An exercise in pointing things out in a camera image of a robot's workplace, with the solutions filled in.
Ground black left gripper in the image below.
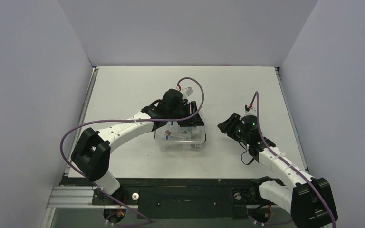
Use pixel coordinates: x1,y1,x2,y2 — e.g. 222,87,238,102
168,102,203,127

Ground blue white wipe packets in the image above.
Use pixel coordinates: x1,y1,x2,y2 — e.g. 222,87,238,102
171,132,191,141

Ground clear plastic box lid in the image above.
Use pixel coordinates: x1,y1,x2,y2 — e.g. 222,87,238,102
154,122,206,145

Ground clear plastic medicine box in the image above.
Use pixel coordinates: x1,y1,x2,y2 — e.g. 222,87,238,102
154,122,206,152

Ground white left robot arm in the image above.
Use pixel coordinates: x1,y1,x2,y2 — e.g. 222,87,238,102
71,89,205,204

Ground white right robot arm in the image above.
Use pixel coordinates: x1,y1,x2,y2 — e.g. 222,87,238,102
217,113,338,228

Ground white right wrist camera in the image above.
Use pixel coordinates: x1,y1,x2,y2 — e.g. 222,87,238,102
244,105,257,116

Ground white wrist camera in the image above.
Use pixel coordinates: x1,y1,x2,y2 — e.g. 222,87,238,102
180,87,193,99
244,105,257,116

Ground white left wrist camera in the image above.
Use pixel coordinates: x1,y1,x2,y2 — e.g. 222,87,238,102
180,87,193,99

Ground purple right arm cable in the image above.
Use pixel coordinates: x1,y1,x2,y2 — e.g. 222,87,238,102
249,91,337,228

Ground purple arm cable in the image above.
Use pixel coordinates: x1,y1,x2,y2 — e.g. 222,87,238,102
59,77,205,227
249,91,337,228

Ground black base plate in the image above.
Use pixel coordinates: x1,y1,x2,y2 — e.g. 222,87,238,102
59,178,297,220

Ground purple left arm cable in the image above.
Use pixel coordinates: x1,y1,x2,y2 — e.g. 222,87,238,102
59,77,205,227

